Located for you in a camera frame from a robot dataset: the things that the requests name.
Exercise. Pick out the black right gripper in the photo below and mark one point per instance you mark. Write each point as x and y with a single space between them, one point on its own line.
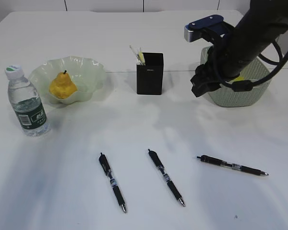
228 57

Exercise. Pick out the green utility knife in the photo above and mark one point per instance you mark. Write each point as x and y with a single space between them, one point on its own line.
138 62

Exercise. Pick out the yellow utility knife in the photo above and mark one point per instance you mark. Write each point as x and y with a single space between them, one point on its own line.
141 56

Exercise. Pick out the transparent plastic ruler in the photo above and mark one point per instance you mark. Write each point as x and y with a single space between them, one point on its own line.
134 52

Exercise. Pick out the black pen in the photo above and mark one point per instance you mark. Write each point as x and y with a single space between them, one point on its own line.
113 183
233 166
157 162

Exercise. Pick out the yellow pear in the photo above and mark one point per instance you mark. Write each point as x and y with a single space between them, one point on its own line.
62 86

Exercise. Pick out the clear water bottle green label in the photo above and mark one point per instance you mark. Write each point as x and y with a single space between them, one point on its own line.
26 102

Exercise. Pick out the blue black right robot arm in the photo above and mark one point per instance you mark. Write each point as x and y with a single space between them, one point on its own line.
276 13

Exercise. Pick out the green woven plastic basket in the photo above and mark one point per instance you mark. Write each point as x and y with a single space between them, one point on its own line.
226 97

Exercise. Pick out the black square pen holder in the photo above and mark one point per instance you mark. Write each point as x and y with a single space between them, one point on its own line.
149 77

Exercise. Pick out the green wavy glass plate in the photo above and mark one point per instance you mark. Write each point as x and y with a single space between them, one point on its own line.
88 75

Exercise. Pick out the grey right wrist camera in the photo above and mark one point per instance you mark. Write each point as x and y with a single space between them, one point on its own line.
209 28

